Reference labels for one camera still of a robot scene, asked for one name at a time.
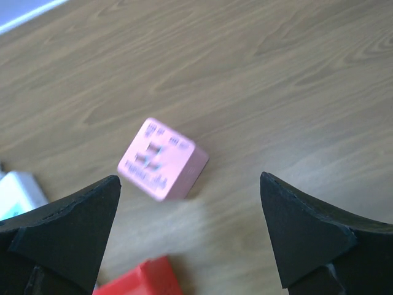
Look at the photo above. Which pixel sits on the pink cube plug adapter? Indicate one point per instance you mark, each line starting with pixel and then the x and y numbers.
pixel 162 162

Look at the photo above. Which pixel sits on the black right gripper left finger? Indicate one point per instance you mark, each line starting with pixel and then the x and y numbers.
pixel 58 248

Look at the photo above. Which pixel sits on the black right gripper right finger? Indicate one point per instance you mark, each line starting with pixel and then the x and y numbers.
pixel 322 249

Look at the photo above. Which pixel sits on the white multicolour power strip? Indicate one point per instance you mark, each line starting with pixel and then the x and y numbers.
pixel 20 193

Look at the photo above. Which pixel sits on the red cube plug adapter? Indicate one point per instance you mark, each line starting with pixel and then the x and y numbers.
pixel 151 277

